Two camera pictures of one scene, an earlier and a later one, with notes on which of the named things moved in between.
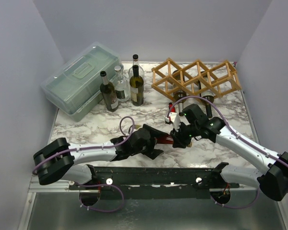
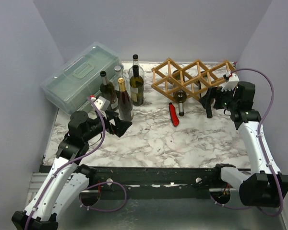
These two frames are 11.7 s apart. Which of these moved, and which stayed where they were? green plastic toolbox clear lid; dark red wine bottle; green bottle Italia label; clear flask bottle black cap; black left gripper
Moved: dark red wine bottle; black left gripper
Stayed: green plastic toolbox clear lid; green bottle Italia label; clear flask bottle black cap
